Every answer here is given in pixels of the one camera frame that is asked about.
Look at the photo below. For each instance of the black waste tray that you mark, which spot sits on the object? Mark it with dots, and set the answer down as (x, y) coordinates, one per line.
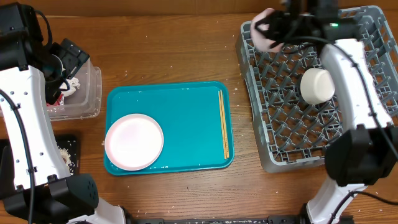
(7, 165)

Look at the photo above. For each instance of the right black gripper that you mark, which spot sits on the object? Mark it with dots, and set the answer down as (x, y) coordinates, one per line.
(278, 23)

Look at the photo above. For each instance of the wooden chopstick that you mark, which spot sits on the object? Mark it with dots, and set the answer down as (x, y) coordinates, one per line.
(226, 134)
(222, 123)

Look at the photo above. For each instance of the white round bowl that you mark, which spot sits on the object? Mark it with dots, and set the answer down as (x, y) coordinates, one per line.
(316, 86)

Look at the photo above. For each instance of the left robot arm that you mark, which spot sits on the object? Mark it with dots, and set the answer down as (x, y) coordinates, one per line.
(45, 190)

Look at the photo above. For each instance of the grey dishwasher rack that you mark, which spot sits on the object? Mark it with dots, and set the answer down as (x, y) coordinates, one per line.
(290, 133)

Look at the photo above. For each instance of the teal plastic tray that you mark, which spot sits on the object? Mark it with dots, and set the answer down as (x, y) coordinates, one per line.
(189, 116)

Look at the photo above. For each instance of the rice and food scraps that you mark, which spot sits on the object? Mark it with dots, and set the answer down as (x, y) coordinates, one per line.
(69, 153)

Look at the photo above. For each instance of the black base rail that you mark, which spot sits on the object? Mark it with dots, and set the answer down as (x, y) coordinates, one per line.
(287, 219)

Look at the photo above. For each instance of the small pink saucer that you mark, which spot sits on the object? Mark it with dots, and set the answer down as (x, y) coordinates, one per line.
(260, 42)

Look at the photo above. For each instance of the large pink plate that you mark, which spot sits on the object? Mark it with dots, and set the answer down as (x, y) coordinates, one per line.
(134, 142)

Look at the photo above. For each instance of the white tissue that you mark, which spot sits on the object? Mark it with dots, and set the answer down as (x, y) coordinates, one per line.
(72, 86)

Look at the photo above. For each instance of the clear plastic bin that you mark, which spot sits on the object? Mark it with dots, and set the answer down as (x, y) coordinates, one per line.
(87, 99)

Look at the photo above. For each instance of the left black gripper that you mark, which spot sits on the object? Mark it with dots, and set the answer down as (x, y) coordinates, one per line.
(74, 56)

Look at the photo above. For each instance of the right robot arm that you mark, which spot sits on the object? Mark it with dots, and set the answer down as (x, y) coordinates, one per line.
(367, 149)

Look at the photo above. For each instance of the red snack wrapper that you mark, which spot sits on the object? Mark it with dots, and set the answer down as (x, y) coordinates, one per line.
(59, 101)

